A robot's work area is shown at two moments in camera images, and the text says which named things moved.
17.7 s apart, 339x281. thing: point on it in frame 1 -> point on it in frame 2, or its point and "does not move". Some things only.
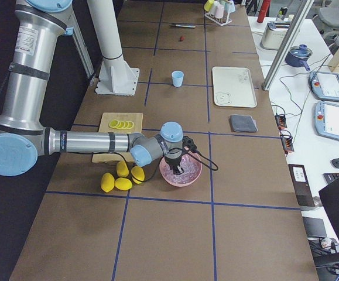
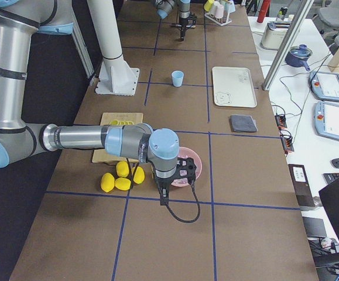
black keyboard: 330,177 does not move
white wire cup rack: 219,21 does not move
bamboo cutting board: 106,118 does not move
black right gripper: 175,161 -> 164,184
